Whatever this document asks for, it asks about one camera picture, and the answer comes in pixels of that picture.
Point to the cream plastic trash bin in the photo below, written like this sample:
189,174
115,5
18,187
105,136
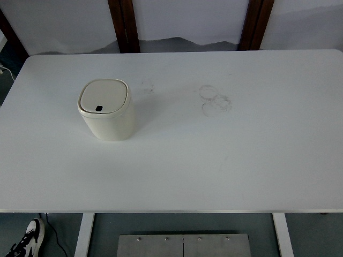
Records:
112,125

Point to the grey metal plate with screws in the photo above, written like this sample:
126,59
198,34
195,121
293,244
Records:
160,247

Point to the white table leg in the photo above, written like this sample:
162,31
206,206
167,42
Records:
83,235
283,235

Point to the person's black and white shoe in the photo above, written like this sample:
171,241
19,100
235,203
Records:
33,231

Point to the white box-shaped object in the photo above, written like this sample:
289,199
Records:
2,40

